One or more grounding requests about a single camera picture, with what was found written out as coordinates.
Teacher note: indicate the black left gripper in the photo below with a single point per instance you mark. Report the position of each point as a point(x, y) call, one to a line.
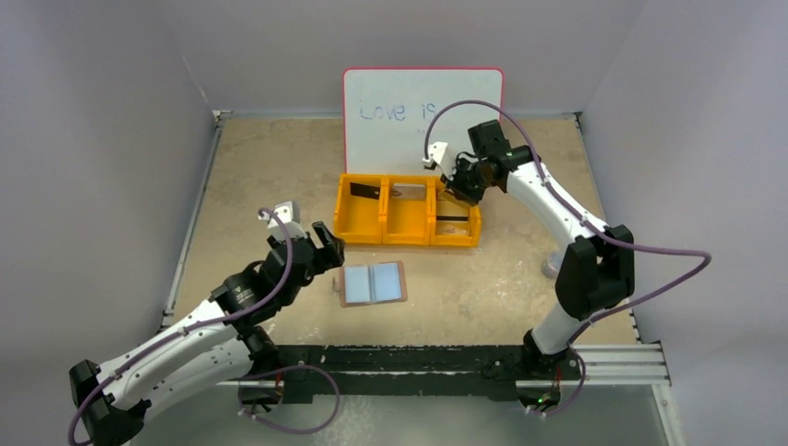
point(308, 253)

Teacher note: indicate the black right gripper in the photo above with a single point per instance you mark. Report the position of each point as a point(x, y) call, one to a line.
point(462, 186)

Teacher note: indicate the beige card with black stripe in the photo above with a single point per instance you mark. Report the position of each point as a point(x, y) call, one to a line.
point(452, 218)

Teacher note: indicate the pink leather card holder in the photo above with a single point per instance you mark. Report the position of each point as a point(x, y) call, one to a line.
point(372, 284)

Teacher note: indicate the black credit card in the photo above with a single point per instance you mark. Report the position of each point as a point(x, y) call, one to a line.
point(365, 191)

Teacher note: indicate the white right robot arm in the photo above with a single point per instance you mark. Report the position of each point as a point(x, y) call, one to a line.
point(596, 272)

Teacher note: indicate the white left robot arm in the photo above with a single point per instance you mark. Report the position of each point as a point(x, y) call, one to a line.
point(220, 340)

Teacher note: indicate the cards in right bin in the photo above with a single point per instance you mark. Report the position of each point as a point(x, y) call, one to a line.
point(447, 207)

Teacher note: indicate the silver card in middle bin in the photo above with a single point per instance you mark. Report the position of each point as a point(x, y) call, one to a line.
point(408, 191)

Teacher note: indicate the yellow left bin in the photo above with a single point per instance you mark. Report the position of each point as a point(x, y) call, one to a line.
point(358, 221)

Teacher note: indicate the yellow bin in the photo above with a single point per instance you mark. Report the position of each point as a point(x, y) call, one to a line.
point(405, 222)
point(358, 221)
point(454, 241)

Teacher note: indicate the yellow right bin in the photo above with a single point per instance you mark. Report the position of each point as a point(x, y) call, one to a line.
point(454, 241)

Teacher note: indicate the yellow middle bin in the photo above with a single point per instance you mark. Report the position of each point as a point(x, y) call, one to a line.
point(405, 222)

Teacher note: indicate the pink framed whiteboard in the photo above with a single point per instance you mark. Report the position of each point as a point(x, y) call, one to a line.
point(390, 113)

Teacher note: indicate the small clear round container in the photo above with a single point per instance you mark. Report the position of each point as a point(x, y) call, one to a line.
point(552, 264)

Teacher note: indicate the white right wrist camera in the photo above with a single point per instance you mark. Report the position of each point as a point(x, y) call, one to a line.
point(436, 157)

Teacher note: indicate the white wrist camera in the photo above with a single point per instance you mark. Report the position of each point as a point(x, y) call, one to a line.
point(436, 157)
point(283, 221)

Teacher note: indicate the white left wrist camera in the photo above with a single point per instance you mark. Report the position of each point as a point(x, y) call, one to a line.
point(283, 221)

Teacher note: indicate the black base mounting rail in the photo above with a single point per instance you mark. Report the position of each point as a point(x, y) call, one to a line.
point(298, 373)

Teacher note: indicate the aluminium frame rail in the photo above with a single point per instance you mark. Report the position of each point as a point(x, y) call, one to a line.
point(627, 365)

